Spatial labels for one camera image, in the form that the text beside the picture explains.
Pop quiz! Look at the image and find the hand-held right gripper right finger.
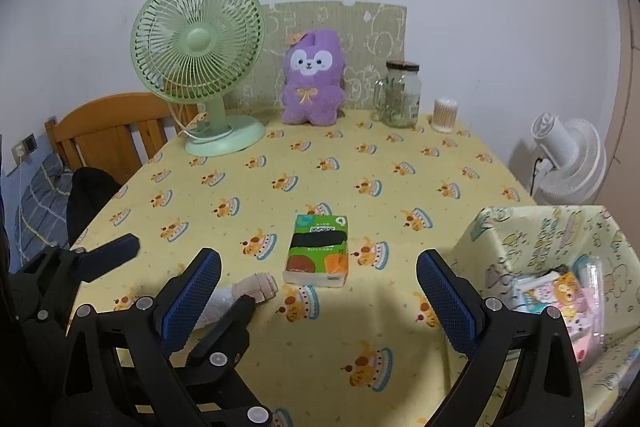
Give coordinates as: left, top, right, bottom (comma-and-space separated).
416, 249, 586, 427

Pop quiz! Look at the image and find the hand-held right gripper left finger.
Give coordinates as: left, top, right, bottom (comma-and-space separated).
62, 248, 222, 427

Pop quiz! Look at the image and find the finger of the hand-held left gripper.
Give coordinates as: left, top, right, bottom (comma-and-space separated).
10, 234, 141, 339
182, 296, 275, 427

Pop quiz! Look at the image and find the small white plastic packet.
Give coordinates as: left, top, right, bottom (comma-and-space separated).
197, 273, 279, 330

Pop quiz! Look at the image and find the large white pack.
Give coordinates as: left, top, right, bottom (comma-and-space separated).
502, 273, 558, 297

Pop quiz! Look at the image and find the yellow printed storage box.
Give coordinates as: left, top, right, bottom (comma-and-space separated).
450, 204, 640, 427

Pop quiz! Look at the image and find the green orange tissue pack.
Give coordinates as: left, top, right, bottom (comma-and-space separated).
282, 213, 349, 288

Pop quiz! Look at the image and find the cartoon printed tissue packet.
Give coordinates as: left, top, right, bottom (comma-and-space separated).
515, 271, 606, 370

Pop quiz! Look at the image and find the pink transparent packet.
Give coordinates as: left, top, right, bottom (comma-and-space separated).
572, 256, 608, 293

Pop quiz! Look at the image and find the black cloth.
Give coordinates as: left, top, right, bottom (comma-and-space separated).
66, 167, 128, 250

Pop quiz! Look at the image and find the blue plaid bedding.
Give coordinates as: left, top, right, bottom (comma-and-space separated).
5, 154, 76, 253

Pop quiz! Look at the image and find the orange wooden slatted headboard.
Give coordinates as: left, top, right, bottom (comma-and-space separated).
44, 93, 201, 185

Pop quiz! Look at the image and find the yellow printed tablecloth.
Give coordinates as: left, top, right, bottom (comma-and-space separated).
65, 109, 538, 427

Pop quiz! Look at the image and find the white standing fan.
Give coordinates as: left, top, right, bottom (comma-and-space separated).
530, 112, 607, 206

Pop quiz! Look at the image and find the cotton swab container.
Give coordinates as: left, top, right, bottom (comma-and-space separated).
431, 98, 458, 134

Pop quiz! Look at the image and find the glass jar with brown lid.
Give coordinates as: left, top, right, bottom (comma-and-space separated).
372, 61, 422, 128

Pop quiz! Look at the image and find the green desk fan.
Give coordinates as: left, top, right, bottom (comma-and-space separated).
131, 0, 266, 158

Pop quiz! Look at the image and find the purple plush toy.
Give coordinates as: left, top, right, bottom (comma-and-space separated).
280, 29, 347, 128

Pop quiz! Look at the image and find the beige patterned cardboard panel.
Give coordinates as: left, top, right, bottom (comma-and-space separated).
222, 1, 408, 112

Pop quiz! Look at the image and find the wall socket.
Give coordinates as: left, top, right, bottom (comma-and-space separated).
11, 134, 38, 165

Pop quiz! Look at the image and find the white fan cable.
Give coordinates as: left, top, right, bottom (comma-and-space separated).
167, 99, 236, 142

